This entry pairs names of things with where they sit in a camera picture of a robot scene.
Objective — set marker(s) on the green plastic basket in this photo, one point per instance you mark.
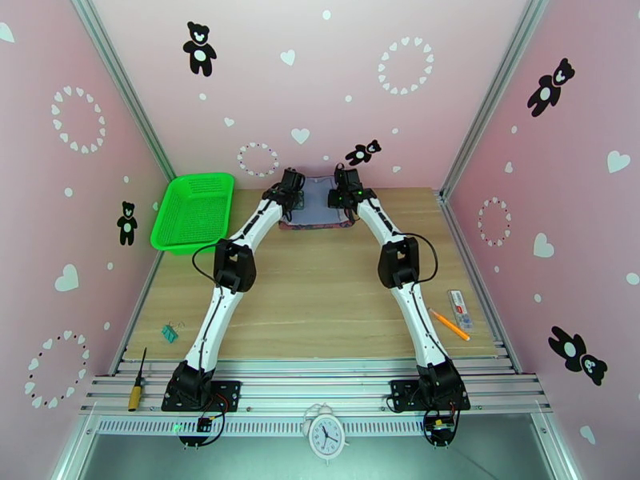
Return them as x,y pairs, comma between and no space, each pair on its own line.
195,213

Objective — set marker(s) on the small black controller board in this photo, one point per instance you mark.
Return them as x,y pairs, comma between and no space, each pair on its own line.
205,424

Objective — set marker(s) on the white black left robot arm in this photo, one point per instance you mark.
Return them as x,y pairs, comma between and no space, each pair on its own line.
210,323

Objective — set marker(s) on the controller board with yellow plug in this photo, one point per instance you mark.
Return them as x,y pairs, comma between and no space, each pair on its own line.
440,429

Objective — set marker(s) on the clear pencil lead box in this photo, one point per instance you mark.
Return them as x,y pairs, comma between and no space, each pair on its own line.
461,308

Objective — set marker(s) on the aluminium rail platform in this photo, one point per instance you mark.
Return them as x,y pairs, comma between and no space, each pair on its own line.
310,388

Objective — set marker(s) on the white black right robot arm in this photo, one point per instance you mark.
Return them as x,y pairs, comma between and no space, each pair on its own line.
425,333

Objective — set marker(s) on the orange pencil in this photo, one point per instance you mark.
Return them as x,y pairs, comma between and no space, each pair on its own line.
450,324

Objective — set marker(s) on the grey-blue garment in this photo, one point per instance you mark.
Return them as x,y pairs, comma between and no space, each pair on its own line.
320,203

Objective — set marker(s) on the aluminium corner post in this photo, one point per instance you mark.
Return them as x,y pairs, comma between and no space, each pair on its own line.
127,93
492,93

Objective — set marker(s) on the black teddy bear wall sticker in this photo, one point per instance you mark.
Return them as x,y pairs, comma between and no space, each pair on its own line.
570,349
360,154
127,226
200,56
545,96

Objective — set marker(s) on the white alarm clock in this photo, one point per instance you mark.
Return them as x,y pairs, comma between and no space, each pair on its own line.
325,436

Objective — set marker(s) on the teal binder clip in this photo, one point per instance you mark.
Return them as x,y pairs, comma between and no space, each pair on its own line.
170,334

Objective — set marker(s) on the grey metal base panel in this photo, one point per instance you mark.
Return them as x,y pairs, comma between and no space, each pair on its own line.
400,458

